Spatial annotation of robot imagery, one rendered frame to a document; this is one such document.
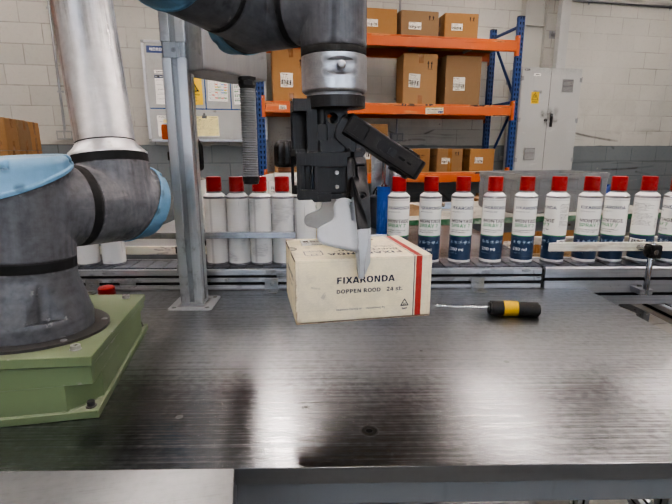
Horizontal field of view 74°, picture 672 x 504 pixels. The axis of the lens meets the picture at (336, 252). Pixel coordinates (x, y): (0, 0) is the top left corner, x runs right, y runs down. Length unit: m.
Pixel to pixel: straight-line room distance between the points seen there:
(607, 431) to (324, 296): 0.36
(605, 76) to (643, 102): 0.71
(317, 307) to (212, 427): 0.19
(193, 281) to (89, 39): 0.46
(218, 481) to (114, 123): 0.52
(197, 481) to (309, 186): 0.33
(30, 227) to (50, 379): 0.18
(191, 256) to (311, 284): 0.47
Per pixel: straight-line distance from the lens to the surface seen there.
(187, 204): 0.94
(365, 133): 0.54
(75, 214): 0.68
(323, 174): 0.52
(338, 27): 0.53
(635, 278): 1.27
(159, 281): 1.10
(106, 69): 0.79
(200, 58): 0.91
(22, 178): 0.65
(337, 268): 0.50
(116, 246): 1.16
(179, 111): 0.93
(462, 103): 5.24
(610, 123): 7.27
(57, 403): 0.65
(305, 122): 0.54
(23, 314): 0.66
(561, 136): 6.34
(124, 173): 0.74
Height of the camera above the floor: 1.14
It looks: 13 degrees down
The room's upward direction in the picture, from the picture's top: straight up
